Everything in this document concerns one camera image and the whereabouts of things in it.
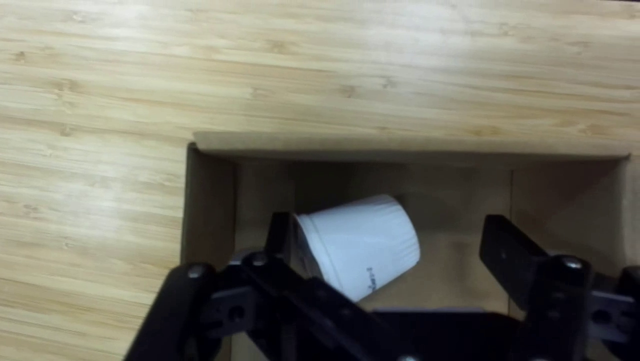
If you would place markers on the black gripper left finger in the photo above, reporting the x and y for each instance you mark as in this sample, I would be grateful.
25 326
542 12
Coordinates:
258 293

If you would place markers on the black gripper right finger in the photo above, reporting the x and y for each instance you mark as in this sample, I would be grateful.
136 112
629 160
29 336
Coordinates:
564 299

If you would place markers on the white plastic cup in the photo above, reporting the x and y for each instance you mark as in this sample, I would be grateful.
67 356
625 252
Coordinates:
360 246

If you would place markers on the open cardboard box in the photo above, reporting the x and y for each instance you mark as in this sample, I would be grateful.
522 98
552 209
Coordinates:
571 200

